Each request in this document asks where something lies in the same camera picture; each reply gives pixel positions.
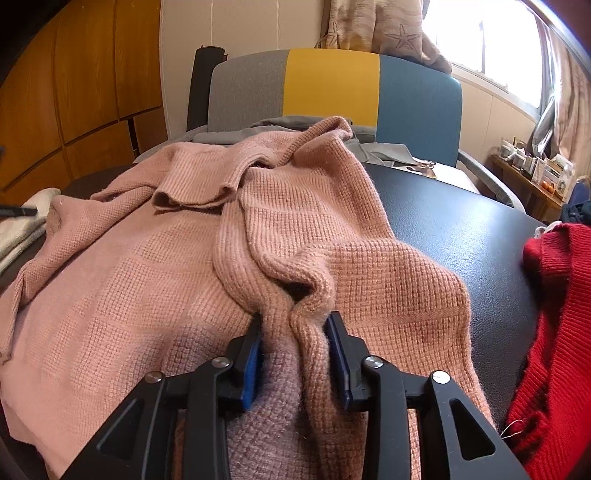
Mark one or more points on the grey garment on chair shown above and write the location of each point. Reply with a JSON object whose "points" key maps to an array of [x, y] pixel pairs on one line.
{"points": [[361, 141]]}

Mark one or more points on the wooden wardrobe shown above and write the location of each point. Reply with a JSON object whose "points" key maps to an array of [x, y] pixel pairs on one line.
{"points": [[84, 96]]}

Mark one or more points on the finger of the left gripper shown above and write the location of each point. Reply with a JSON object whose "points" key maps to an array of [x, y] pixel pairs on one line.
{"points": [[7, 211]]}

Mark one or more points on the dark navy garment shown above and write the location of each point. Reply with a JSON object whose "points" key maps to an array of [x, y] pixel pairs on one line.
{"points": [[578, 209]]}

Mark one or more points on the red knit sweater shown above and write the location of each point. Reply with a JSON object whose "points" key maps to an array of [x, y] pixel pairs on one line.
{"points": [[551, 405]]}

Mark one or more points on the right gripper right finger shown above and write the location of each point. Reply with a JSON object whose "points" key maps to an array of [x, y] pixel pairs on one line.
{"points": [[432, 413]]}

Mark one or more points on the wooden side desk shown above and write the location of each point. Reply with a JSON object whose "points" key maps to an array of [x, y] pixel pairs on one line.
{"points": [[537, 202]]}

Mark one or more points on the black rolled mat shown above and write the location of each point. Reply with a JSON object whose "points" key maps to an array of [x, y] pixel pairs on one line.
{"points": [[205, 60]]}

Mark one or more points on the pink knit sweater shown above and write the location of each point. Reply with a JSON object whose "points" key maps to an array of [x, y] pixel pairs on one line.
{"points": [[168, 263]]}

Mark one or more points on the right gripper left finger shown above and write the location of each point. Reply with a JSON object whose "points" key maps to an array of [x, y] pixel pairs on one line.
{"points": [[166, 415]]}

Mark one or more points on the beige patterned curtain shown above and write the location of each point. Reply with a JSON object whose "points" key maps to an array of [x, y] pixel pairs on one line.
{"points": [[385, 27]]}

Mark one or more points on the grey yellow blue chair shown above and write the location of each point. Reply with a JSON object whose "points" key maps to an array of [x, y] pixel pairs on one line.
{"points": [[408, 103]]}

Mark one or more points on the white printed cushion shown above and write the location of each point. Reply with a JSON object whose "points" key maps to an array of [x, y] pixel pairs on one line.
{"points": [[443, 173]]}

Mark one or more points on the folded white knit sweater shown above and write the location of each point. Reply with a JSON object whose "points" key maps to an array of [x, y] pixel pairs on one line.
{"points": [[18, 234]]}

